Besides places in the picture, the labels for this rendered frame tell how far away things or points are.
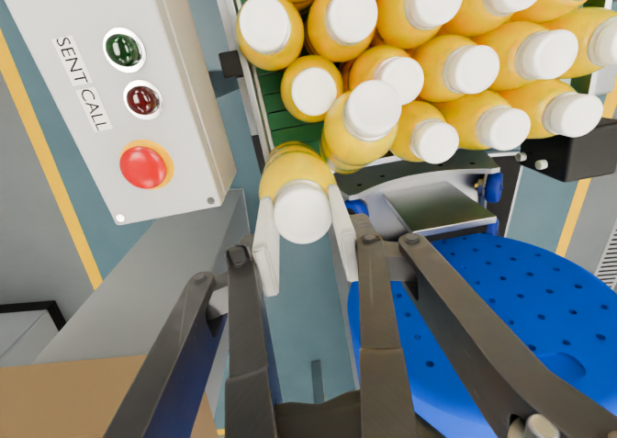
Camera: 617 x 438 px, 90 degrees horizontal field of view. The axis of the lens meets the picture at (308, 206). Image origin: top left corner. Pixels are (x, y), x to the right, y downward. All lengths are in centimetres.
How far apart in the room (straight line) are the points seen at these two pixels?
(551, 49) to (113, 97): 36
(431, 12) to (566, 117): 17
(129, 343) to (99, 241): 109
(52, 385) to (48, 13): 49
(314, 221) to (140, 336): 63
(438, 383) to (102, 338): 68
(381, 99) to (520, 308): 27
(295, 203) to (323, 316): 171
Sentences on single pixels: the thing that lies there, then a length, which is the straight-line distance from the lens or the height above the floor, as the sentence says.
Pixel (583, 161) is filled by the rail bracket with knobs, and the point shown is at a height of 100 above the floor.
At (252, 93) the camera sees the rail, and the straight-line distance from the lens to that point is 38.
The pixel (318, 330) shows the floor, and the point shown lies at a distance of 197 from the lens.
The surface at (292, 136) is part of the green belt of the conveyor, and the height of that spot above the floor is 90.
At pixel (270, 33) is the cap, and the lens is 28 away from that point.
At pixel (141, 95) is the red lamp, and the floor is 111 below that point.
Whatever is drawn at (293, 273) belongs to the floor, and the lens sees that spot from 169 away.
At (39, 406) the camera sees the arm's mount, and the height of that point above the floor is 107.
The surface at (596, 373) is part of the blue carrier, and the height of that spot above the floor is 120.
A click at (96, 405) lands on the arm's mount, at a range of 57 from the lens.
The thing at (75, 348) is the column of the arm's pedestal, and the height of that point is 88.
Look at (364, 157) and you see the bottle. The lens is 27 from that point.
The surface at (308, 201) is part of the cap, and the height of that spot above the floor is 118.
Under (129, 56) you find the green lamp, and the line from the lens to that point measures 27.
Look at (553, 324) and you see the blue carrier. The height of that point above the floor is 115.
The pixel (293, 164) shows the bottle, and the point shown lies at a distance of 23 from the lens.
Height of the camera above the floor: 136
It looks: 66 degrees down
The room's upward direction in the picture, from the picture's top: 172 degrees clockwise
